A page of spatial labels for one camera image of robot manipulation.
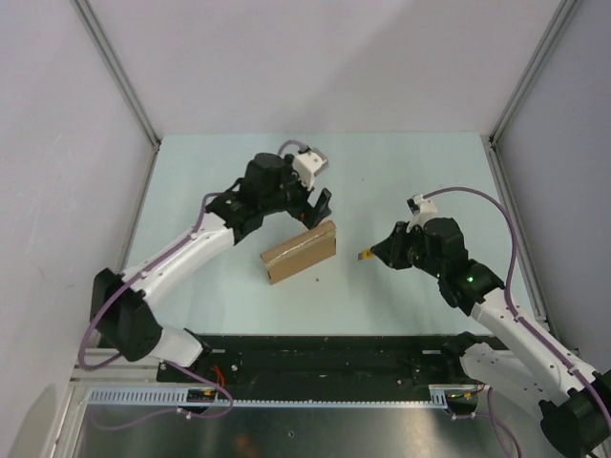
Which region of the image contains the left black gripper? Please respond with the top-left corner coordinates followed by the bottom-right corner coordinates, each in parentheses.
top-left (260, 155), bottom-right (329, 229)

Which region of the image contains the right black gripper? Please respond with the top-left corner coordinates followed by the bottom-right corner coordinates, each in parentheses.
top-left (372, 220), bottom-right (444, 279)

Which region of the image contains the yellow utility knife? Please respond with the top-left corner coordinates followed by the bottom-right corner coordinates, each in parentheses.
top-left (357, 249), bottom-right (374, 260)

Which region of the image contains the brown cardboard express box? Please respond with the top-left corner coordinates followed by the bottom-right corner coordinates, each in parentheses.
top-left (260, 219), bottom-right (337, 284)

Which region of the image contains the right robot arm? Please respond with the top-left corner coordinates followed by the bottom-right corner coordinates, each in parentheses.
top-left (370, 218), bottom-right (610, 457)

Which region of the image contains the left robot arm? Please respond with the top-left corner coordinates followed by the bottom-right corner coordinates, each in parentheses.
top-left (88, 145), bottom-right (331, 382)

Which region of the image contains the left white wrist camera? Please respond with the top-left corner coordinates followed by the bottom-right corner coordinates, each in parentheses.
top-left (292, 148), bottom-right (328, 191)

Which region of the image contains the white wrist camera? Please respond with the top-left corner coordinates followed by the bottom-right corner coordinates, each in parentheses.
top-left (292, 148), bottom-right (328, 191)
top-left (407, 195), bottom-right (437, 232)

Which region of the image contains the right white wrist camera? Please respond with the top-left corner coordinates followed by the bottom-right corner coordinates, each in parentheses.
top-left (407, 195), bottom-right (437, 232)

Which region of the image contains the white slotted cable duct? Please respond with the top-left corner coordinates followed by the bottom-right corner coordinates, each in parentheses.
top-left (88, 384), bottom-right (453, 409)

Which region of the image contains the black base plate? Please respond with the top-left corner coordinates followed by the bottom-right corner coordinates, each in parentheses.
top-left (156, 333), bottom-right (498, 402)

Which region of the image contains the aluminium front rail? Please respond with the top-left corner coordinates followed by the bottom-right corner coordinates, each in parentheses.
top-left (70, 348), bottom-right (159, 386)

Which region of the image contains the left aluminium frame post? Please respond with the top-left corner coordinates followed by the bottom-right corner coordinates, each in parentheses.
top-left (71, 0), bottom-right (160, 151)

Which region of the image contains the aluminium frame post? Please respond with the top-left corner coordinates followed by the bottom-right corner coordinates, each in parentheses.
top-left (488, 0), bottom-right (583, 148)
top-left (71, 0), bottom-right (160, 151)

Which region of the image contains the right aluminium frame post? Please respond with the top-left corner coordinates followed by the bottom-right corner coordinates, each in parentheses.
top-left (488, 0), bottom-right (583, 148)

